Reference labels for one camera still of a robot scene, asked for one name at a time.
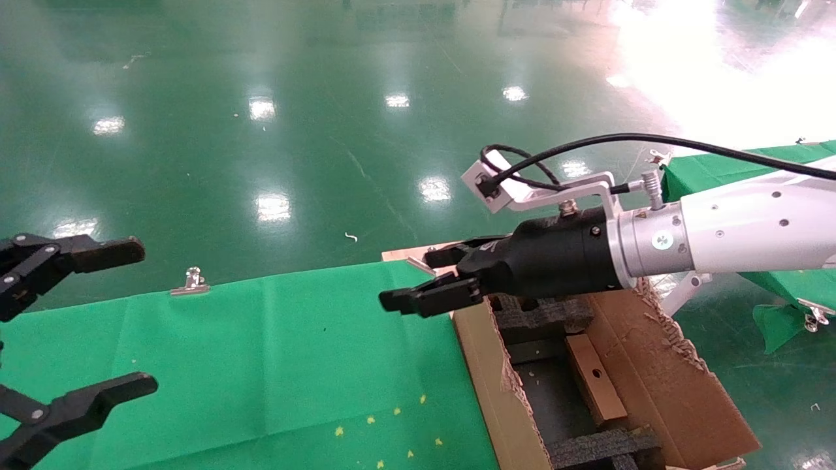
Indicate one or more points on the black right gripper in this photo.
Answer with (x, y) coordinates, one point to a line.
(562, 258)

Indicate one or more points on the black foam insert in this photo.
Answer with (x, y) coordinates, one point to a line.
(542, 320)
(601, 447)

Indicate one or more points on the silver binder clip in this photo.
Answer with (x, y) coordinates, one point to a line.
(802, 140)
(813, 314)
(418, 265)
(656, 157)
(189, 284)

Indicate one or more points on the plain green tablecloth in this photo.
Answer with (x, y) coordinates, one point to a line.
(705, 176)

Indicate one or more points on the white table leg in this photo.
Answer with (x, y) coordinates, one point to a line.
(686, 292)

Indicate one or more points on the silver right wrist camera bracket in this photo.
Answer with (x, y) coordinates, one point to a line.
(506, 197)

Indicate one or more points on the green cloth with yellow marks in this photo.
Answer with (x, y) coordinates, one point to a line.
(261, 365)

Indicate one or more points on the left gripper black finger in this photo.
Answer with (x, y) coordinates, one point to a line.
(72, 253)
(85, 408)

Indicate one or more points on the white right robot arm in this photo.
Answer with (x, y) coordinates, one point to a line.
(751, 228)

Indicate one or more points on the small brown cardboard box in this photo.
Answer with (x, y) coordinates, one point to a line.
(597, 385)

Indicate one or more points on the large open cardboard carton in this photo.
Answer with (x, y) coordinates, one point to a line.
(483, 378)

